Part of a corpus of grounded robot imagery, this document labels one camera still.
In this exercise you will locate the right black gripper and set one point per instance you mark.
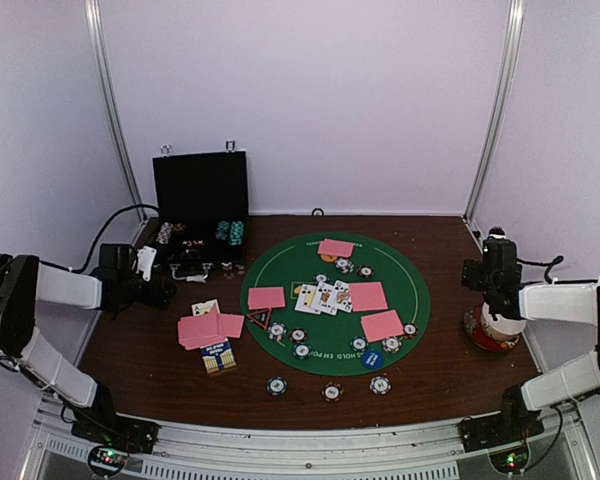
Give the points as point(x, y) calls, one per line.
point(470, 274)

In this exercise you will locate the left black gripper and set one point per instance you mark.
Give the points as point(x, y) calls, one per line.
point(162, 302)

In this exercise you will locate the pink backed card deck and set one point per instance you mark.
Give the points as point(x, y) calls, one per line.
point(199, 331)

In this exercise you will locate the single pink card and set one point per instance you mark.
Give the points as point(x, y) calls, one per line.
point(232, 325)

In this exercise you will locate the blue pink chips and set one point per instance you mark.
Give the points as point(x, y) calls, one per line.
point(391, 344)
point(164, 234)
point(276, 331)
point(344, 265)

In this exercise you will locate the pink cards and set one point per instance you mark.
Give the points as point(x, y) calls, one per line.
point(379, 326)
point(266, 298)
point(337, 248)

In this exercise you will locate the face down board card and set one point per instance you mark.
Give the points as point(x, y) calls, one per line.
point(366, 288)
point(369, 303)

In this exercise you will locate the blue small blind button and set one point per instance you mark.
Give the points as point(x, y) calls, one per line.
point(372, 359)

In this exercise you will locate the blue pink chip stack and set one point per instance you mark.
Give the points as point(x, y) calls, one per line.
point(380, 385)

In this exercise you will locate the red black 100 chip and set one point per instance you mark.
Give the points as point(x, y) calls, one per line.
point(298, 335)

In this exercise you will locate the face up spade card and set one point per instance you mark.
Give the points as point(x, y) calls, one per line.
point(305, 296)

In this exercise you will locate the blue green chip stack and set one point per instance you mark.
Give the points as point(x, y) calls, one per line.
point(276, 386)

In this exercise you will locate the red black chip stack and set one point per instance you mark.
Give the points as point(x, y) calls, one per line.
point(332, 392)

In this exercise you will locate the orange round button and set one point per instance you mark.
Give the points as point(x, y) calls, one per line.
point(328, 258)

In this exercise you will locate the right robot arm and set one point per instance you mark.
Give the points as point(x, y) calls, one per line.
point(561, 301)

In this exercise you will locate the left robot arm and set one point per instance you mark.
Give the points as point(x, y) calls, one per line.
point(29, 286)

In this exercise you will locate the white patterned teacup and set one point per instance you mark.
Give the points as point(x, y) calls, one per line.
point(498, 327)

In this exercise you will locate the blue pink chips in case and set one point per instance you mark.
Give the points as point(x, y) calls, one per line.
point(164, 234)

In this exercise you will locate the dice row in case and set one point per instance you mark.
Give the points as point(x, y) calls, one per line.
point(193, 243)

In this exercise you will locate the ace of spades card pack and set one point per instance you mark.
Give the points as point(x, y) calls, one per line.
point(206, 307)

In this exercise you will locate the black poker chip case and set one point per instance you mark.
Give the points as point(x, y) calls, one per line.
point(195, 192)

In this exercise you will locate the blue yellow card box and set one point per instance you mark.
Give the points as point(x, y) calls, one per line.
point(218, 357)

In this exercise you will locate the teal chips in case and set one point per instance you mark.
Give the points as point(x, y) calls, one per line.
point(231, 232)

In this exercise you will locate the black red triangular button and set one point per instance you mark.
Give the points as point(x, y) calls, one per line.
point(260, 318)

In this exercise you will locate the round green poker mat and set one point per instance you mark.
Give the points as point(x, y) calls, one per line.
point(296, 261)

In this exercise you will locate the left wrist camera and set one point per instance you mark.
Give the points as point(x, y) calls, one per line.
point(144, 262)

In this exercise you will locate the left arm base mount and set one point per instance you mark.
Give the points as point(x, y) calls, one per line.
point(122, 433)

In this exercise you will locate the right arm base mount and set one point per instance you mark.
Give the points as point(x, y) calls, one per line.
point(496, 430)

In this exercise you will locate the right aluminium frame post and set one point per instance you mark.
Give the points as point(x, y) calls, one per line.
point(506, 74)

